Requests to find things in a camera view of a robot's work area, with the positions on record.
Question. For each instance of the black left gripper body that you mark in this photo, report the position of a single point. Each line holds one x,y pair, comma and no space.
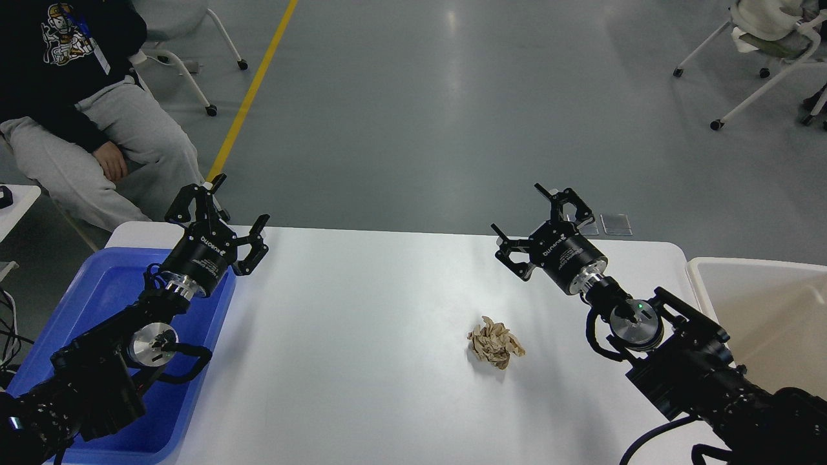
202,256

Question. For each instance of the blue plastic bin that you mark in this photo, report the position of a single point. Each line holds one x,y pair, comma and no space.
107,282

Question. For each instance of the left metal floor plate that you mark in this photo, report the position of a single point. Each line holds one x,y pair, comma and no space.
589,228

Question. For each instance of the white plastic bin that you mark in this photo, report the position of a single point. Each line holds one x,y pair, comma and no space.
775,314

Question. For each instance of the white side table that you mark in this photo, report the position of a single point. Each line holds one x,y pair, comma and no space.
24,198

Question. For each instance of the seated person in black hoodie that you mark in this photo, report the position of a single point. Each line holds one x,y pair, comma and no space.
76,119

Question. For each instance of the black object on side table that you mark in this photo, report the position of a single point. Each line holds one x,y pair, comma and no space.
6,197

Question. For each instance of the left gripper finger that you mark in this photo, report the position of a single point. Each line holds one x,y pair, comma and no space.
258,248
206,206

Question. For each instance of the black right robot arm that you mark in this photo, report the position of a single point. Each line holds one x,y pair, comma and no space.
678,356

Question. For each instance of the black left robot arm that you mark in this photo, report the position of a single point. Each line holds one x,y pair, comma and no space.
101,376

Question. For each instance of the metal floor plate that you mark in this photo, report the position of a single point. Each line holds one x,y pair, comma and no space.
589,228
616,224

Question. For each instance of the brown paper ball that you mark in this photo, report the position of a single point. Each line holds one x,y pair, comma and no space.
494,343

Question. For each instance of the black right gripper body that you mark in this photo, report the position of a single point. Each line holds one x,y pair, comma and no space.
563,253

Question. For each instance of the white chair right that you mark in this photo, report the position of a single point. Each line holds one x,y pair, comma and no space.
791,34

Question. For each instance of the right metal floor plate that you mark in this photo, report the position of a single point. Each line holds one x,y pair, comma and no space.
616,224

